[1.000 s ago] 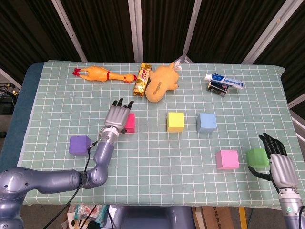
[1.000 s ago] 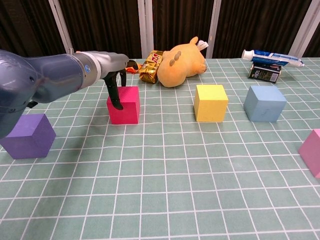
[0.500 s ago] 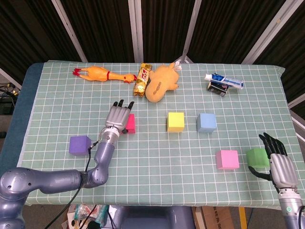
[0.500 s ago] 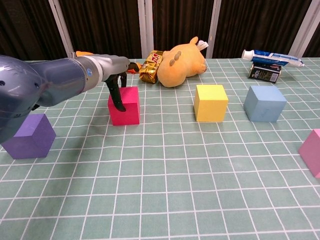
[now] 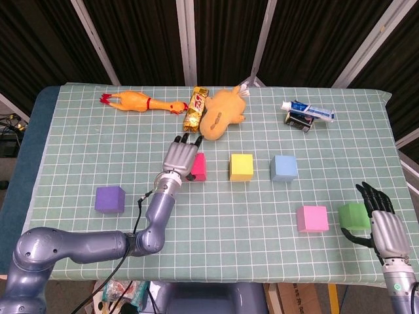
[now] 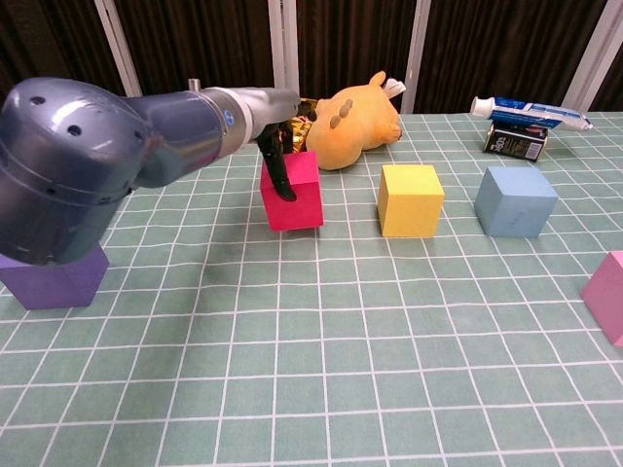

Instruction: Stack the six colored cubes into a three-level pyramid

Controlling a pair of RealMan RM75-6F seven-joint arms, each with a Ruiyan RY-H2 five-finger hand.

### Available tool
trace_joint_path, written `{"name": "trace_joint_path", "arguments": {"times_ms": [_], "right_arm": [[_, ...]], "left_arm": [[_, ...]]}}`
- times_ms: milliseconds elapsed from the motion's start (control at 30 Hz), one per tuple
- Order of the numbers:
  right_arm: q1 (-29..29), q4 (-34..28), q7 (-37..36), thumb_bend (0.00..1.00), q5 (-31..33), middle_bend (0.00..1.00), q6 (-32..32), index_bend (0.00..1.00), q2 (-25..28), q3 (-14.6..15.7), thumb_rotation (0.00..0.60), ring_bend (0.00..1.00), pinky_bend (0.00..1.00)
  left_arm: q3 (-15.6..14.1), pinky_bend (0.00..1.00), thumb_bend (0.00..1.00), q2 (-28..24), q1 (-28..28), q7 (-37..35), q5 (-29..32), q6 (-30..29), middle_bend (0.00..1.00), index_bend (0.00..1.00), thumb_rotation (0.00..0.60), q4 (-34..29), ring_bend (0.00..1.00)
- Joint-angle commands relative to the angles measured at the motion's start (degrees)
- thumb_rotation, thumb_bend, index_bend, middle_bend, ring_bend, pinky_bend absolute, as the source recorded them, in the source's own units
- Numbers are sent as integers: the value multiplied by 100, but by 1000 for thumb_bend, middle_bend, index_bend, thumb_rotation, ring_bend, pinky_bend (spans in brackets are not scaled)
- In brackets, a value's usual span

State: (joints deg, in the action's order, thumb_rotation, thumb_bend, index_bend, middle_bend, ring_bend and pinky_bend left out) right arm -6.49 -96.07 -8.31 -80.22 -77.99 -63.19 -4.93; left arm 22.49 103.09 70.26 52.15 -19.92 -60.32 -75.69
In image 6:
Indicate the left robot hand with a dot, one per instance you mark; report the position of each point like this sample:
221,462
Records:
272,107

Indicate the yellow foam cube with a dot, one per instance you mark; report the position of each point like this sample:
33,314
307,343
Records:
411,209

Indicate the green checked tablecloth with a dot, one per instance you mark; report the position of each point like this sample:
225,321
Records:
292,340

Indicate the pink foam cube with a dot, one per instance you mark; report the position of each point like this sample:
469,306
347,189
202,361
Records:
608,297

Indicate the white blue toothpaste tube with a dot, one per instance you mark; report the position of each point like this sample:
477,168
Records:
535,114

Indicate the gold snack packet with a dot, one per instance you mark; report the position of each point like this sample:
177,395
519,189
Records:
304,131

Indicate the yellow plush toy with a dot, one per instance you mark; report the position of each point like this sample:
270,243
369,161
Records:
350,131

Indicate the small black carton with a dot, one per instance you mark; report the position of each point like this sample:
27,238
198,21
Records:
511,143

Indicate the magenta foam cube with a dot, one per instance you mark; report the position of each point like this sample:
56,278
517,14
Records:
297,204

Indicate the white partition frame post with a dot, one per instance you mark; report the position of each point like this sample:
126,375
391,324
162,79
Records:
114,39
284,48
593,48
416,48

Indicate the light blue foam cube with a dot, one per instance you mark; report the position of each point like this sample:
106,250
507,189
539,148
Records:
513,209

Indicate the purple foam cube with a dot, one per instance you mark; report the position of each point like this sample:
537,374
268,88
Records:
48,287

